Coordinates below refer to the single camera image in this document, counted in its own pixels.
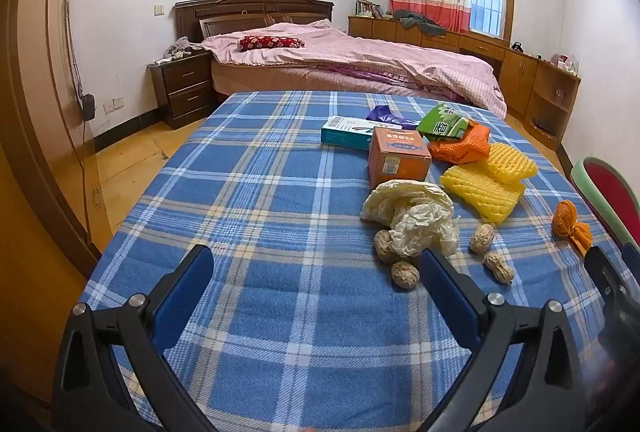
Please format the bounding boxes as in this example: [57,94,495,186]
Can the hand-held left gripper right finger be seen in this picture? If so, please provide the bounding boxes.
[419,248,596,432]

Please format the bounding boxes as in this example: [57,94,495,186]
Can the long wooden cabinet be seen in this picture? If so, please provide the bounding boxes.
[347,15,582,152]

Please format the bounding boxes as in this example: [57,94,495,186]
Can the orange plastic bag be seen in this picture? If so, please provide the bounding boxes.
[427,121,492,164]

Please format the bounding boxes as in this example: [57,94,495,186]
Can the white containers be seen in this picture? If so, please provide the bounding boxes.
[552,54,581,76]

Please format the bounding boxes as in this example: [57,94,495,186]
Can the small round peanut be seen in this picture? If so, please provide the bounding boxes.
[391,261,420,289]

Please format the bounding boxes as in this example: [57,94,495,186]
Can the wooden door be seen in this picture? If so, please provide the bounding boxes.
[0,0,108,432]

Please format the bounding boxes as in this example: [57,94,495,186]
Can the pink quilt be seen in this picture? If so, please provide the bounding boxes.
[201,18,508,118]

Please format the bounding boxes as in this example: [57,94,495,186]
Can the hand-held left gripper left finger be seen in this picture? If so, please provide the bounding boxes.
[51,243,221,432]

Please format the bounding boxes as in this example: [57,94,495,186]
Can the dark wooden nightstand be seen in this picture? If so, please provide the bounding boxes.
[146,50,217,130]

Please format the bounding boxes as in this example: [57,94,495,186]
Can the small orange knotted bag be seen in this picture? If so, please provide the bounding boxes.
[551,199,594,258]

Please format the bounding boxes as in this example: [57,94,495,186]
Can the blue plaid tablecloth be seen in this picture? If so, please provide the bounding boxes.
[82,90,640,432]

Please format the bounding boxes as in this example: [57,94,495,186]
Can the yellow foam fruit net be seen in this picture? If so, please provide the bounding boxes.
[487,143,540,185]
[440,161,527,225]

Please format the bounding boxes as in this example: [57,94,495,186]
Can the pile of grey cloth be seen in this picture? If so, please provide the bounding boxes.
[154,37,203,66]

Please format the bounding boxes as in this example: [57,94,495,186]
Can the green snack packet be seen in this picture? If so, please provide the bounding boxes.
[416,104,473,141]

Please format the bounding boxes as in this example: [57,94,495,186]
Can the grey clothes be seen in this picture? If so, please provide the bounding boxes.
[392,10,447,36]

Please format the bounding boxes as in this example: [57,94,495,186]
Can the dark wooden bed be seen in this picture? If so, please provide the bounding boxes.
[174,0,508,118]

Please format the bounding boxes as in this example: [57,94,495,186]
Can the orange cardboard box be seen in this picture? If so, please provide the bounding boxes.
[368,126,433,189]

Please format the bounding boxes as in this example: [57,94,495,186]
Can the red floral pillow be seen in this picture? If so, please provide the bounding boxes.
[239,35,305,52]

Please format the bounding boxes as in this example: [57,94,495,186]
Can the teal and white carton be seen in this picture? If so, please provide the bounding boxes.
[320,115,381,152]

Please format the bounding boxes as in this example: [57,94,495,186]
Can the white paper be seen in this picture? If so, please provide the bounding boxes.
[360,179,461,258]

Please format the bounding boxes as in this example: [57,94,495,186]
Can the black cable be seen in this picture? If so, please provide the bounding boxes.
[47,0,101,245]

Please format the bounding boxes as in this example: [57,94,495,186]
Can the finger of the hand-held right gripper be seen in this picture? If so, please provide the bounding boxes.
[584,243,640,328]

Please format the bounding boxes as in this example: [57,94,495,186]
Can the purple plastic bag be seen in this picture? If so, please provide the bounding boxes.
[366,105,421,133]

